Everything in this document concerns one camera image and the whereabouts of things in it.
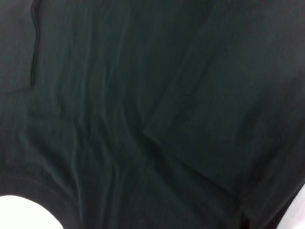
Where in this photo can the black shirt with FREE print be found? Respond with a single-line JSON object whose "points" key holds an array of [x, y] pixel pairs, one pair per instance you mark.
{"points": [[152, 95]]}

